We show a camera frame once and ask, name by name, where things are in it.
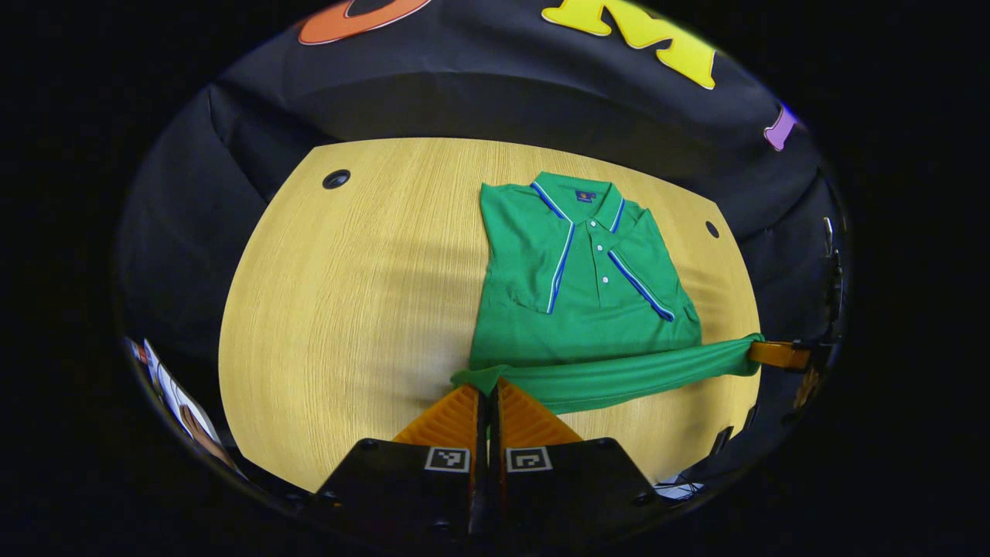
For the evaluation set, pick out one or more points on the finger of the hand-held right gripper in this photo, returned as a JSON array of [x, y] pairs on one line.
[[781, 354], [807, 387]]

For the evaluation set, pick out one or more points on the green T-shirt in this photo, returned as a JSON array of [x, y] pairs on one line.
[[588, 333]]

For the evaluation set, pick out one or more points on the white paper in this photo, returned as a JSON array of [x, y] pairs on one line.
[[681, 490]]

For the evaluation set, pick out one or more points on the black backdrop cloth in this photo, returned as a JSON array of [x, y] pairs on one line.
[[464, 100]]

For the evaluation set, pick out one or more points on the printed papers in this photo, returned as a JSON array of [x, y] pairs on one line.
[[182, 406]]

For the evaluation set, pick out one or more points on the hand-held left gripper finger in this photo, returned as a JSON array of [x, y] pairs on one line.
[[479, 480], [499, 487]]

